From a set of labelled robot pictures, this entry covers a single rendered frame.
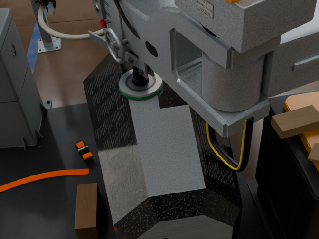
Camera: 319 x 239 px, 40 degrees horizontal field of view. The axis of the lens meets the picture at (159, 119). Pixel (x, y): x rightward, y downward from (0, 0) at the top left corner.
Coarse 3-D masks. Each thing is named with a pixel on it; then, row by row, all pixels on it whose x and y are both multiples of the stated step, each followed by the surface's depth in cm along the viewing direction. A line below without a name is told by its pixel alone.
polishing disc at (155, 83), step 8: (128, 72) 221; (120, 80) 217; (128, 80) 216; (152, 80) 215; (160, 80) 215; (120, 88) 213; (128, 88) 212; (136, 88) 212; (144, 88) 212; (152, 88) 211; (136, 96) 209; (144, 96) 209
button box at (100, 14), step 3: (93, 0) 186; (99, 0) 180; (102, 0) 180; (93, 3) 187; (96, 3) 184; (99, 3) 181; (102, 3) 181; (99, 6) 182; (102, 6) 182; (99, 9) 184; (102, 9) 183; (96, 12) 189; (99, 12) 185; (102, 12) 184; (99, 15) 187; (102, 15) 184; (105, 15) 185; (102, 18) 186; (105, 18) 186
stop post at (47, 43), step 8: (32, 0) 350; (32, 8) 355; (48, 24) 375; (40, 32) 371; (40, 40) 389; (48, 40) 378; (56, 40) 389; (40, 48) 382; (48, 48) 381; (56, 48) 380
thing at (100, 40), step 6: (90, 36) 234; (96, 36) 225; (102, 36) 236; (96, 42) 229; (102, 42) 221; (120, 54) 206; (126, 54) 198; (126, 60) 202; (132, 60) 195; (138, 60) 189; (138, 66) 192; (150, 72) 183
